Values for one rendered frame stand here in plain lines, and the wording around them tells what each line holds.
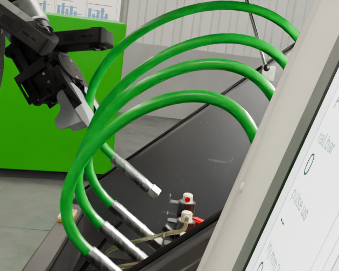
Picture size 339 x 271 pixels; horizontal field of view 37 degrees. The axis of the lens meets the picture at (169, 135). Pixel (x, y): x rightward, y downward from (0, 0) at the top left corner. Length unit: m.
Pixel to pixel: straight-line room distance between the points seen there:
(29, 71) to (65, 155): 3.35
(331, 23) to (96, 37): 0.51
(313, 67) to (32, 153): 3.89
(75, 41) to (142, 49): 6.40
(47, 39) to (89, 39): 0.15
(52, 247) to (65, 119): 0.28
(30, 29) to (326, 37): 0.42
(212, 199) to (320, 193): 0.94
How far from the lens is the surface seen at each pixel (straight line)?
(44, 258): 0.96
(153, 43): 7.24
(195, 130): 1.12
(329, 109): 0.26
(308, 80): 0.35
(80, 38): 0.82
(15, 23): 0.68
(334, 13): 0.36
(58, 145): 4.16
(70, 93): 0.80
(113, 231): 0.69
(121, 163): 0.82
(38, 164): 4.20
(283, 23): 0.79
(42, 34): 0.68
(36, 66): 0.84
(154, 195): 0.83
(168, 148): 1.13
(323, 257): 0.20
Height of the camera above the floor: 1.39
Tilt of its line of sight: 13 degrees down
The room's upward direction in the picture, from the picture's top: 7 degrees clockwise
